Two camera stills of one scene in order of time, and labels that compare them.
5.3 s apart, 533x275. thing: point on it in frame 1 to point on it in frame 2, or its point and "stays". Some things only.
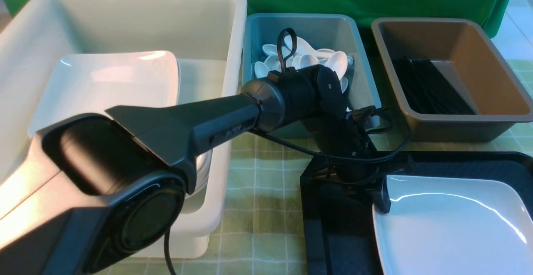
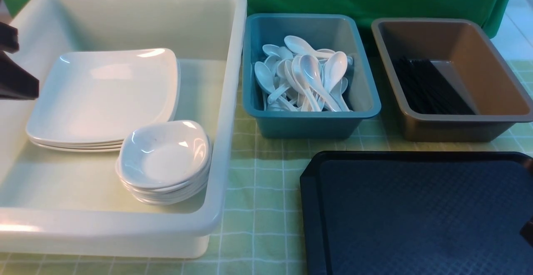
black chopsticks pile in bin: x=426 y=89 stays
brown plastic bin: x=464 y=52 stays
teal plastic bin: x=335 y=31 stays
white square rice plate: x=452 y=226 to x=99 y=95
